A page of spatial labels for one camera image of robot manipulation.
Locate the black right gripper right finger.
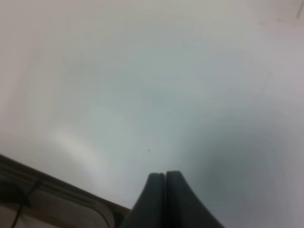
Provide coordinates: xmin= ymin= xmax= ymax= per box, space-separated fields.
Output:
xmin=166 ymin=171 xmax=223 ymax=228

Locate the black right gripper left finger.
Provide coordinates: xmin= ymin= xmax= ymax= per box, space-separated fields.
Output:
xmin=120 ymin=173 xmax=165 ymax=228

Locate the thin black cable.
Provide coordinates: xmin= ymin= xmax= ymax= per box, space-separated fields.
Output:
xmin=10 ymin=180 xmax=45 ymax=228

